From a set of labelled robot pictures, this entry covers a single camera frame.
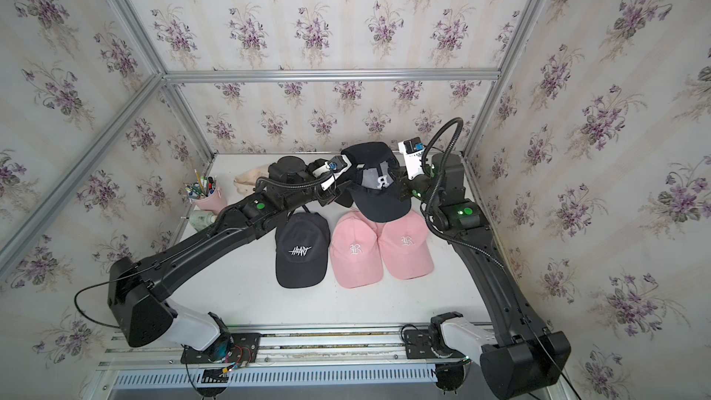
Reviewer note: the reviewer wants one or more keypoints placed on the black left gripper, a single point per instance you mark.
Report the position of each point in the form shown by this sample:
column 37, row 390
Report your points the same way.
column 328, row 195

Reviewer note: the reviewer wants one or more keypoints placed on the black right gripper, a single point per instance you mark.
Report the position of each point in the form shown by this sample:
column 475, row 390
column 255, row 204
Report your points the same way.
column 405, row 193

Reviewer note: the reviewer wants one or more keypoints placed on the black cap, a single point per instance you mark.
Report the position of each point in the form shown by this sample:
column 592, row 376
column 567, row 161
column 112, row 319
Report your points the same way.
column 374, row 187

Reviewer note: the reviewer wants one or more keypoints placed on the dark grey baseball cap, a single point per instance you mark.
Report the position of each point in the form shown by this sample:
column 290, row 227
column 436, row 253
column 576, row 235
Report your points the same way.
column 302, row 246

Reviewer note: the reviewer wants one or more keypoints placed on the pink cap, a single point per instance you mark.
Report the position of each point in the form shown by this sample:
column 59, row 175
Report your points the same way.
column 354, row 251
column 404, row 248

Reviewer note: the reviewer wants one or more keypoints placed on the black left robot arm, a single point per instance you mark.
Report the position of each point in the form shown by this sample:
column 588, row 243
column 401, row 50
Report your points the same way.
column 140, row 291

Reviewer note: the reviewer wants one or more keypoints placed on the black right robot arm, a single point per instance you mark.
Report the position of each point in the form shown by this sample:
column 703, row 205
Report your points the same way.
column 520, row 354

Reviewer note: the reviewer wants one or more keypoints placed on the beige cap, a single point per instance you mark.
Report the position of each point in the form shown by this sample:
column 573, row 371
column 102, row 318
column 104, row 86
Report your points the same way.
column 245, row 183

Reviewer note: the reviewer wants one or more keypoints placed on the pink pen cup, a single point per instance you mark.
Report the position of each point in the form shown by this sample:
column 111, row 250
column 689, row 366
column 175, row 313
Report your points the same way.
column 206, row 195

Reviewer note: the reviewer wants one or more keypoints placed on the green tape dispenser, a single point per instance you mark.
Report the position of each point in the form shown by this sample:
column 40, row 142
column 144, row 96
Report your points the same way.
column 201, row 219

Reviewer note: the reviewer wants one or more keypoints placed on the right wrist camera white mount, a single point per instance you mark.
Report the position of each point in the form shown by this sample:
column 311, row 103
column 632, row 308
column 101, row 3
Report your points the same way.
column 412, row 150

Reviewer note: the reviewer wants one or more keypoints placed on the aluminium rail frame front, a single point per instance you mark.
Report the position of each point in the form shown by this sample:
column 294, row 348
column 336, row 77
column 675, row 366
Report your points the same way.
column 287, row 357

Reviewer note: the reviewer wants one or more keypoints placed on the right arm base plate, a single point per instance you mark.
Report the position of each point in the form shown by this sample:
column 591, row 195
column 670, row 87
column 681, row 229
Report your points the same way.
column 419, row 346

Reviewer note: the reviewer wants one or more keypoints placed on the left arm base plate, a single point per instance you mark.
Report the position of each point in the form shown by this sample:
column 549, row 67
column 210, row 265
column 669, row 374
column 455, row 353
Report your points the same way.
column 240, row 349

